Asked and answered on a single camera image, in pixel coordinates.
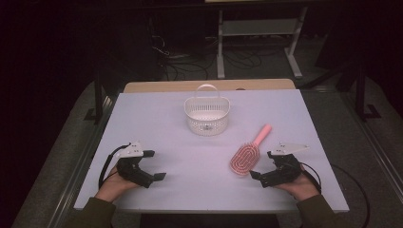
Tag white perforated plastic basket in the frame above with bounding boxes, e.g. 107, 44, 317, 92
183, 84, 232, 138

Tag metal floor rail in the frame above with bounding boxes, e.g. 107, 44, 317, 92
47, 94, 122, 228
341, 93, 403, 195

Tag pink hairbrush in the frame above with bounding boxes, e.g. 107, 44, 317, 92
229, 123, 273, 176

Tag white metal stand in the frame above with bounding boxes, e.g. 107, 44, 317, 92
216, 6, 309, 80

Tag bundle of black floor cables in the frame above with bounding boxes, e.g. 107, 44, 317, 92
150, 33, 264, 82

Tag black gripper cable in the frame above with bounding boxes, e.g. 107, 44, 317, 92
98, 142, 132, 190
299, 161, 323, 195

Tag black metal stand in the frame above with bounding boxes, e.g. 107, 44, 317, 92
83, 71, 106, 125
354, 63, 383, 124

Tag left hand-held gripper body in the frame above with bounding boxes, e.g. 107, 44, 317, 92
114, 141, 157, 190

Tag person's right hand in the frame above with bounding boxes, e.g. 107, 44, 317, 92
273, 171, 320, 202

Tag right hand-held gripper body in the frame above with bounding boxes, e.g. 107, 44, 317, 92
259, 142, 310, 188

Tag person's left hand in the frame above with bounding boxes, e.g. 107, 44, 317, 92
94, 165, 141, 204

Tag thin black cable loop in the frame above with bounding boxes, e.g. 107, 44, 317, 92
330, 163, 372, 228

